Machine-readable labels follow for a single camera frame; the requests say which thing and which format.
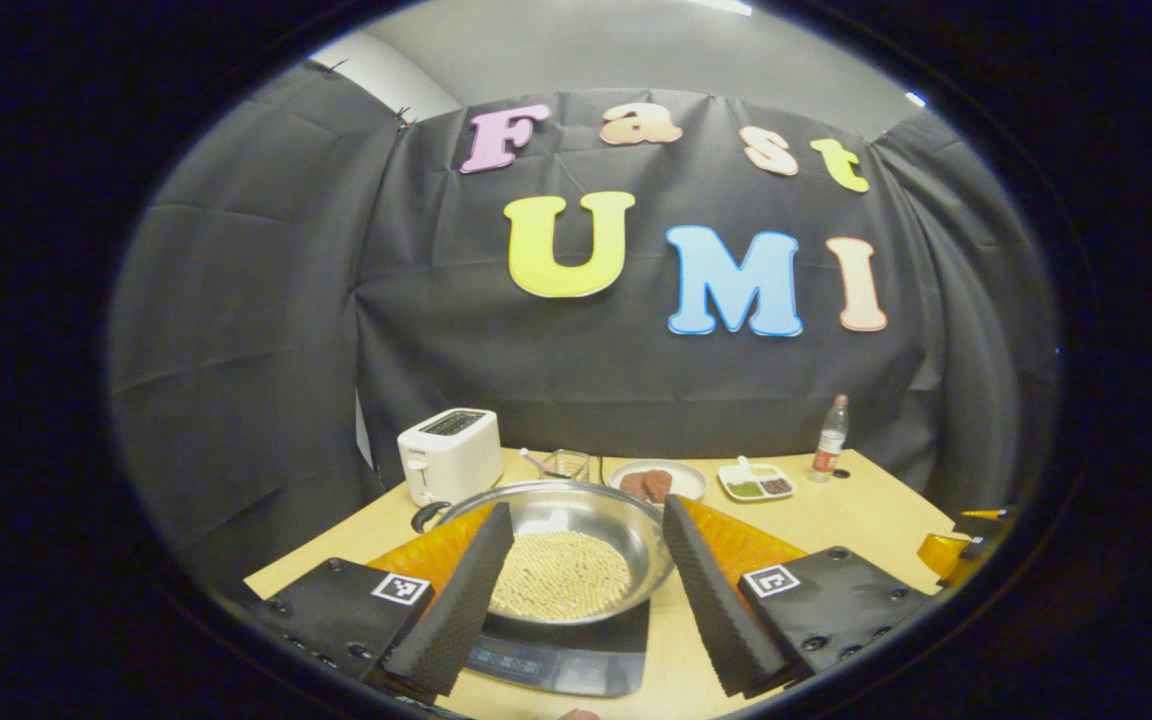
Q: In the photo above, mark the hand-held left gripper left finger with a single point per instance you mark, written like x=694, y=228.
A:
x=461, y=610

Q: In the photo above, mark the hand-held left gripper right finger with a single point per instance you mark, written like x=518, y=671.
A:
x=711, y=600

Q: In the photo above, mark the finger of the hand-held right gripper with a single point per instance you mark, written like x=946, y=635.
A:
x=946, y=555
x=981, y=525

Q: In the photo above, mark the black induction cooktop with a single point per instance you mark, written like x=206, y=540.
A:
x=576, y=655

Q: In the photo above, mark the stainless steel pot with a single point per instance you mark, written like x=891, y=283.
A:
x=586, y=510

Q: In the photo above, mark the pile of soybeans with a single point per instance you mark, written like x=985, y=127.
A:
x=561, y=575

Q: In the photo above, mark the white round plate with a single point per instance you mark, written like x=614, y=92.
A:
x=688, y=480

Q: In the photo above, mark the white divided bean dish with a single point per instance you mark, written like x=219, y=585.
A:
x=756, y=485

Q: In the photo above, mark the brown meat patty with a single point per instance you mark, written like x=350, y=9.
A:
x=658, y=485
x=633, y=485

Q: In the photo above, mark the white toaster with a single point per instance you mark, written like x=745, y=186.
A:
x=451, y=460

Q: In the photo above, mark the clear plastic water bottle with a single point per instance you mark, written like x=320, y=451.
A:
x=829, y=450

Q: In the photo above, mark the red white striped straw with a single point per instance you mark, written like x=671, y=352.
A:
x=536, y=460

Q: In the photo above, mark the black backdrop cloth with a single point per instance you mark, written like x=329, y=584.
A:
x=586, y=380

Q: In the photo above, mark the ceiling light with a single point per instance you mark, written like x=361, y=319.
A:
x=721, y=6

